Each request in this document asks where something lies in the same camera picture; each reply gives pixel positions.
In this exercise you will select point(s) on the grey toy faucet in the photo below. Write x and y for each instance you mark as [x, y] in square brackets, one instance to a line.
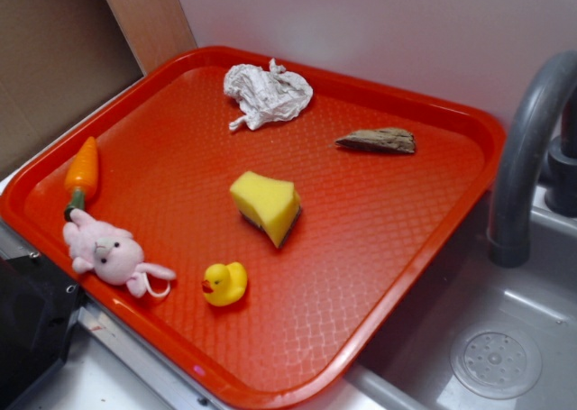
[541, 141]

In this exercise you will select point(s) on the red plastic tray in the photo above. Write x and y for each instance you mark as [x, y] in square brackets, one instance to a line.
[369, 223]

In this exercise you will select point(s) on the yellow rubber duck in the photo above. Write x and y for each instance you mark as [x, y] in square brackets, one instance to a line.
[224, 284]

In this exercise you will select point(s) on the crumpled white paper towel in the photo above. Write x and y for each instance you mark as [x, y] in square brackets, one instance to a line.
[275, 95]

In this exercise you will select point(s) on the yellow sponge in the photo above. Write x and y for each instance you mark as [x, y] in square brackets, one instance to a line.
[272, 205]

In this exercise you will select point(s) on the orange toy carrot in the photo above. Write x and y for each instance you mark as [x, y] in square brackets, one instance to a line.
[81, 181]

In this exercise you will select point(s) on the brown wood chip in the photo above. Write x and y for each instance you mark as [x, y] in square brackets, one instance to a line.
[382, 140]

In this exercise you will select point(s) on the pink plush bunny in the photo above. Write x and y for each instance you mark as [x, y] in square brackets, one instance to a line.
[114, 256]

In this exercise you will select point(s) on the grey toy sink basin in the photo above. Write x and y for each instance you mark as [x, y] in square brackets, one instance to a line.
[473, 335]

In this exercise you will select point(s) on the wooden board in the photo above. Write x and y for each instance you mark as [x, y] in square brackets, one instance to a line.
[155, 30]

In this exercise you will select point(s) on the brown cardboard panel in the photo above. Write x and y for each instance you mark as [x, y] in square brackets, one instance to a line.
[60, 60]

